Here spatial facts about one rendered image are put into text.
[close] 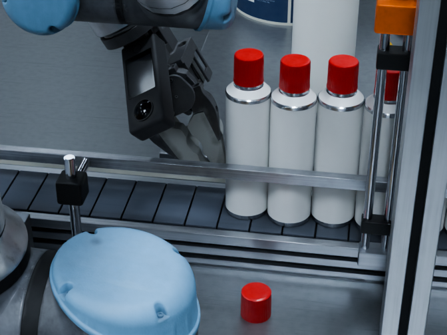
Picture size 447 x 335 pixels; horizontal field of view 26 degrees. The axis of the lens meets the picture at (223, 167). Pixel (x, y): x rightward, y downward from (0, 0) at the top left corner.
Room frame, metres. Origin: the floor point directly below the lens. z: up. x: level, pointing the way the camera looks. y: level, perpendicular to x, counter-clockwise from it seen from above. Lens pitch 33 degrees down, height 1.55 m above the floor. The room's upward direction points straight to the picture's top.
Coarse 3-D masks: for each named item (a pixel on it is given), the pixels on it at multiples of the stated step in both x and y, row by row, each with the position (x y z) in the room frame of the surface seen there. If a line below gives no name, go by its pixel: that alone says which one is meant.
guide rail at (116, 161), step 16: (0, 144) 0.97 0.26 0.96; (16, 160) 0.95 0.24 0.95; (32, 160) 0.95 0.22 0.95; (48, 160) 0.95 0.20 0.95; (96, 160) 0.94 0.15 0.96; (112, 160) 0.94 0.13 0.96; (128, 160) 0.93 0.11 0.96; (144, 160) 0.93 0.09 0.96; (160, 160) 0.93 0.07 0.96; (176, 160) 0.93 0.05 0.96; (208, 176) 0.92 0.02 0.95; (224, 176) 0.92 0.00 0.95; (240, 176) 0.91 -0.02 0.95; (256, 176) 0.91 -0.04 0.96; (272, 176) 0.91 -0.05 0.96; (288, 176) 0.90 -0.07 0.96; (304, 176) 0.90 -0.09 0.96; (320, 176) 0.90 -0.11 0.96; (336, 176) 0.90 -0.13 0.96; (352, 176) 0.90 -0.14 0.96; (384, 192) 0.89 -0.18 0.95
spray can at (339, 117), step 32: (352, 64) 0.93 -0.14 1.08; (320, 96) 0.94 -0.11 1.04; (352, 96) 0.93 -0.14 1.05; (320, 128) 0.93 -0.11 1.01; (352, 128) 0.92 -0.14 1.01; (320, 160) 0.93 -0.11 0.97; (352, 160) 0.92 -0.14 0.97; (320, 192) 0.92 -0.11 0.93; (352, 192) 0.92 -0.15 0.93; (320, 224) 0.92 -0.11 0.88
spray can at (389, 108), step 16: (368, 96) 0.94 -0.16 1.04; (384, 96) 0.91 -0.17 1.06; (368, 112) 0.92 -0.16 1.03; (384, 112) 0.90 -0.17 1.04; (368, 128) 0.91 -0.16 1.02; (384, 128) 0.90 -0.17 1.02; (368, 144) 0.91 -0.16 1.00; (384, 144) 0.90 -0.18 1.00; (368, 160) 0.91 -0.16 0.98; (384, 160) 0.90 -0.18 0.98; (384, 176) 0.90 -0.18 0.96
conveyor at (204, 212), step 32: (0, 192) 0.99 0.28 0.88; (32, 192) 0.99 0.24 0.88; (96, 192) 0.99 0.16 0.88; (128, 192) 0.99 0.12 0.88; (160, 192) 0.99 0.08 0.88; (192, 192) 0.99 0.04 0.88; (224, 192) 0.99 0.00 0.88; (192, 224) 0.92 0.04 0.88; (224, 224) 0.92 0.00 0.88; (256, 224) 0.92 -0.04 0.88; (352, 224) 0.92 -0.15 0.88
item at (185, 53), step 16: (128, 32) 0.96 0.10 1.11; (144, 32) 0.96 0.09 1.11; (160, 32) 1.01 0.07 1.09; (112, 48) 0.96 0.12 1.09; (176, 48) 1.02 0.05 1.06; (192, 48) 1.02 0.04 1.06; (176, 64) 0.97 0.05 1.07; (192, 64) 1.01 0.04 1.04; (176, 80) 0.95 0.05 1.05; (192, 80) 0.96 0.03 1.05; (208, 80) 1.01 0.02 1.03; (176, 96) 0.95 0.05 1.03; (192, 96) 0.95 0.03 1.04; (176, 112) 0.95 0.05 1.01
